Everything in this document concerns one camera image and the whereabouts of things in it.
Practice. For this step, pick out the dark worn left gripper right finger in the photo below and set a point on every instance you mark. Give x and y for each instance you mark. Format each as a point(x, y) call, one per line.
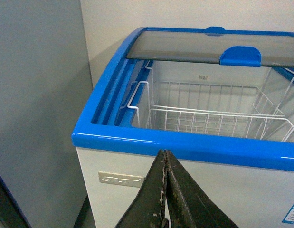
point(188, 205)

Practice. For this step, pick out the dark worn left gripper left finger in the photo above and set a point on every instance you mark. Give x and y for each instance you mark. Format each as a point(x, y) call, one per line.
point(148, 208)

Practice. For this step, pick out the sliding glass freezer lid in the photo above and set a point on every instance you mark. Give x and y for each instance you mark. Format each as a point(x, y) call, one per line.
point(225, 49)

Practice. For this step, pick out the glass door display fridge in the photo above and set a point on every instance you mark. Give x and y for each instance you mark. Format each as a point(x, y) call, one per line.
point(44, 84)

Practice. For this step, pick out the silver brand plate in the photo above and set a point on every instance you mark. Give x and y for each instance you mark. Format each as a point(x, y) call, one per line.
point(121, 179)

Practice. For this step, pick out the white label sticker on freezer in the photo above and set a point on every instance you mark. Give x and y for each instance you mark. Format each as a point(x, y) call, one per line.
point(289, 218)

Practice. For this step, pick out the white chest freezer with penguins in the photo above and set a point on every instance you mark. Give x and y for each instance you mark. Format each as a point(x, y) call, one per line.
point(250, 180)

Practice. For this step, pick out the rear sliding glass lid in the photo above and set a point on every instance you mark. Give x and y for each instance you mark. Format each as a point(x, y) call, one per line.
point(219, 31)

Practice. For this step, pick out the white wire freezer basket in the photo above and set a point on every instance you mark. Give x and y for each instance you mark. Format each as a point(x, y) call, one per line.
point(208, 99)

